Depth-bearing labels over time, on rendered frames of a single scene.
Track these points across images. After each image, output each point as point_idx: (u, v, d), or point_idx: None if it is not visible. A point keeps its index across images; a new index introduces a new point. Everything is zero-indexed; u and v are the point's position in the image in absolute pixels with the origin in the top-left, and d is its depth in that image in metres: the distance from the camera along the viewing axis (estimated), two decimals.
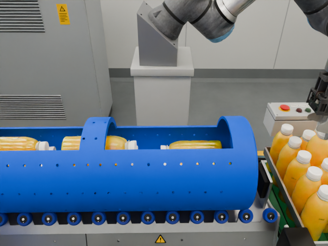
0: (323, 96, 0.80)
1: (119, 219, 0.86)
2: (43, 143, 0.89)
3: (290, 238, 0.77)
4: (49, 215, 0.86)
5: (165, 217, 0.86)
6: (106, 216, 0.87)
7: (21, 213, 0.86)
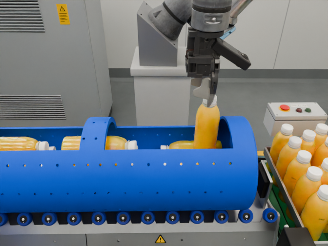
0: (193, 55, 0.72)
1: (119, 219, 0.86)
2: (43, 143, 0.89)
3: (290, 238, 0.77)
4: (49, 215, 0.86)
5: (165, 217, 0.86)
6: (106, 216, 0.87)
7: (21, 213, 0.86)
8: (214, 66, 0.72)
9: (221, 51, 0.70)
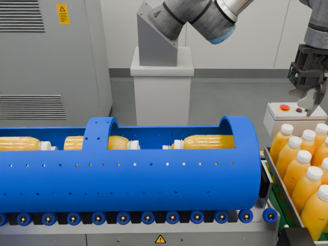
0: (303, 70, 0.79)
1: (119, 218, 0.86)
2: (46, 143, 0.89)
3: (290, 238, 0.77)
4: (50, 215, 0.86)
5: (165, 215, 0.86)
6: (106, 218, 0.87)
7: (23, 213, 0.86)
8: (321, 78, 0.79)
9: None
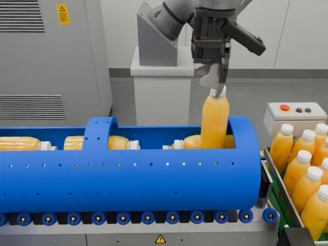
0: (200, 39, 0.63)
1: (119, 218, 0.86)
2: (46, 143, 0.89)
3: (290, 238, 0.77)
4: (50, 215, 0.86)
5: (165, 215, 0.86)
6: (106, 218, 0.87)
7: (23, 213, 0.86)
8: (224, 51, 0.64)
9: (233, 32, 0.62)
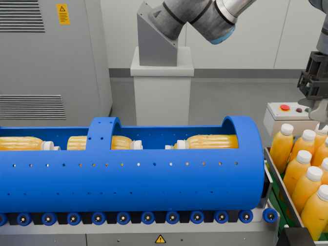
0: (315, 79, 0.72)
1: (119, 217, 0.86)
2: (49, 143, 0.89)
3: (290, 238, 0.77)
4: (51, 216, 0.86)
5: (167, 213, 0.86)
6: (105, 221, 0.87)
7: (26, 213, 0.86)
8: None
9: None
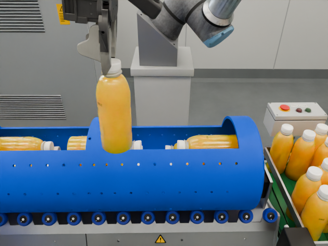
0: None
1: (119, 217, 0.86)
2: (49, 143, 0.89)
3: (290, 238, 0.77)
4: (51, 216, 0.86)
5: (167, 213, 0.86)
6: (105, 221, 0.87)
7: (26, 213, 0.86)
8: (104, 6, 0.47)
9: None
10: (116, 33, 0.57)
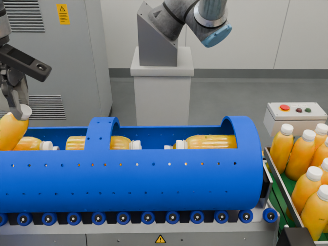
0: None
1: (119, 217, 0.86)
2: (47, 143, 0.89)
3: (290, 238, 0.77)
4: (51, 215, 0.86)
5: (166, 214, 0.86)
6: (105, 220, 0.87)
7: (25, 213, 0.86)
8: (5, 77, 0.66)
9: (6, 61, 0.64)
10: (27, 86, 0.76)
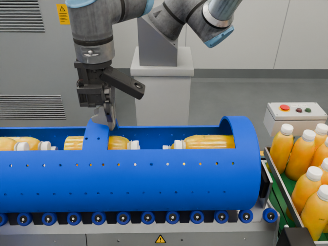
0: (84, 86, 0.70)
1: (119, 218, 0.86)
2: (46, 143, 0.89)
3: (290, 238, 0.77)
4: (50, 215, 0.86)
5: (165, 215, 0.86)
6: (106, 218, 0.87)
7: (23, 213, 0.86)
8: (106, 96, 0.71)
9: (110, 81, 0.69)
10: (115, 106, 0.80)
